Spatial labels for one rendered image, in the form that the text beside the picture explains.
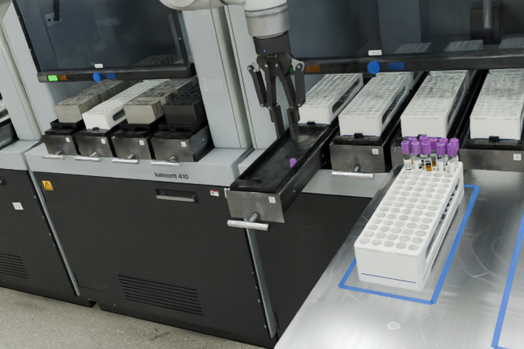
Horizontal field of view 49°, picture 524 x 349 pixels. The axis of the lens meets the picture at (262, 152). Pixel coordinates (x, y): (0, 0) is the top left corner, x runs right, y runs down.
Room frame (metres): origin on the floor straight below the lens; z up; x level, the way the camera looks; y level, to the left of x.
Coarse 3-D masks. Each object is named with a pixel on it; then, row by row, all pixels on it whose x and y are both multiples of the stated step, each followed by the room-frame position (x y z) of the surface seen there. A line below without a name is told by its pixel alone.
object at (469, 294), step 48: (384, 192) 0.96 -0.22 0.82; (480, 192) 0.89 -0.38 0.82; (480, 240) 0.75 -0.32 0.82; (336, 288) 0.70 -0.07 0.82; (384, 288) 0.68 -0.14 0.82; (432, 288) 0.66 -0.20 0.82; (480, 288) 0.64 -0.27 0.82; (288, 336) 0.62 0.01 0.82; (336, 336) 0.60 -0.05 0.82; (384, 336) 0.59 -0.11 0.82; (432, 336) 0.57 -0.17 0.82; (480, 336) 0.55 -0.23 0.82
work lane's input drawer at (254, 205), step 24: (336, 120) 1.39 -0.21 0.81; (288, 144) 1.32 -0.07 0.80; (312, 144) 1.26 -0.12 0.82; (264, 168) 1.21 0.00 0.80; (288, 168) 1.19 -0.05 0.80; (312, 168) 1.21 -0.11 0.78; (240, 192) 1.11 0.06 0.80; (264, 192) 1.09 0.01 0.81; (288, 192) 1.10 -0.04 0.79; (240, 216) 1.12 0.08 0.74; (264, 216) 1.09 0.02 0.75
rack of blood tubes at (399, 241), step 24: (456, 168) 0.89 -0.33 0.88; (408, 192) 0.84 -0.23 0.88; (432, 192) 0.82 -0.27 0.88; (456, 192) 0.87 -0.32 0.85; (384, 216) 0.79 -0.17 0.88; (408, 216) 0.77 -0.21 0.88; (432, 216) 0.77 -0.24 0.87; (360, 240) 0.73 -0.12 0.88; (384, 240) 0.71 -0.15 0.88; (408, 240) 0.71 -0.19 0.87; (432, 240) 0.77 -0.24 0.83; (360, 264) 0.71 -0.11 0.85; (384, 264) 0.69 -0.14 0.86; (408, 264) 0.67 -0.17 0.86; (432, 264) 0.71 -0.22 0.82; (408, 288) 0.67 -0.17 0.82
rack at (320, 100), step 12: (324, 84) 1.56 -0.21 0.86; (336, 84) 1.54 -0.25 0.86; (348, 84) 1.51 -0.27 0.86; (360, 84) 1.60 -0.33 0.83; (312, 96) 1.48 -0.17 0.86; (324, 96) 1.46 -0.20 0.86; (336, 96) 1.43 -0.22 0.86; (348, 96) 1.52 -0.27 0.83; (300, 108) 1.41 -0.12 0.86; (312, 108) 1.39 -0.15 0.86; (324, 108) 1.37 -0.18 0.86; (336, 108) 1.49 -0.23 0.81; (300, 120) 1.41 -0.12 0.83; (312, 120) 1.39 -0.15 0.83; (324, 120) 1.38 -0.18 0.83
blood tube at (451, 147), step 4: (448, 144) 0.88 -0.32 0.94; (452, 144) 0.88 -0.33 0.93; (448, 148) 0.87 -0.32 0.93; (452, 148) 0.87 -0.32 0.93; (456, 148) 0.87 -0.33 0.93; (448, 152) 0.87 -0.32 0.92; (452, 152) 0.87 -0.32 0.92; (456, 152) 0.87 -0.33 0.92; (448, 156) 0.88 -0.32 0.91; (452, 156) 0.87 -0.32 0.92; (448, 160) 0.88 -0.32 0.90; (452, 160) 0.87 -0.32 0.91; (448, 164) 0.88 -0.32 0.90; (452, 164) 0.87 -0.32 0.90; (448, 168) 0.88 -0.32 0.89; (452, 168) 0.87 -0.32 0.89; (448, 172) 0.88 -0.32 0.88; (452, 172) 0.87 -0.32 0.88
